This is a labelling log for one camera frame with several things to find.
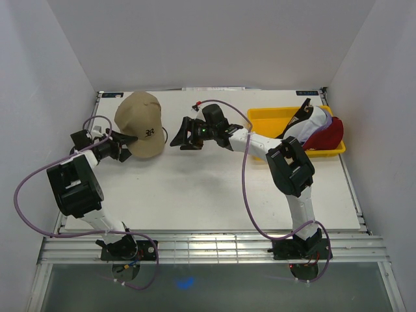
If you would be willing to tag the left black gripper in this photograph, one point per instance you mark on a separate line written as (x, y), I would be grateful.
(117, 140)

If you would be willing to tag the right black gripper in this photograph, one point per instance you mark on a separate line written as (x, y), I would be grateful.
(181, 136)

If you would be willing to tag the beige baseball cap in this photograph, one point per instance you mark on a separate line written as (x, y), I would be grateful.
(139, 115)

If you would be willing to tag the black and white cap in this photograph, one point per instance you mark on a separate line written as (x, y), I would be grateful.
(299, 120)

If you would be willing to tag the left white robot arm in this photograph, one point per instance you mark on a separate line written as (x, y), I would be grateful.
(78, 193)

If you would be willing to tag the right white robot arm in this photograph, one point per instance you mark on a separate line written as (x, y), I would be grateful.
(291, 170)

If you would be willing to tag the yellow plastic tray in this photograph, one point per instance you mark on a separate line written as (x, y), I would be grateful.
(270, 122)

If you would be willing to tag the red cap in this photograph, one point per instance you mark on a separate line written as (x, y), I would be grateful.
(326, 139)

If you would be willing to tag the lavender cap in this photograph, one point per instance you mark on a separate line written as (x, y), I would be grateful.
(315, 124)

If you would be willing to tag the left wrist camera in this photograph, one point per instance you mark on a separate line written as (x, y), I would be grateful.
(85, 138)

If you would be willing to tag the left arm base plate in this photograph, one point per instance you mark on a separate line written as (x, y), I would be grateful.
(145, 252)

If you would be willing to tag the aluminium frame rail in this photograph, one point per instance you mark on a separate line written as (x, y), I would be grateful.
(215, 249)

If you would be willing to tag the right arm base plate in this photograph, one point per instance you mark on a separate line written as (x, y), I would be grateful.
(290, 249)

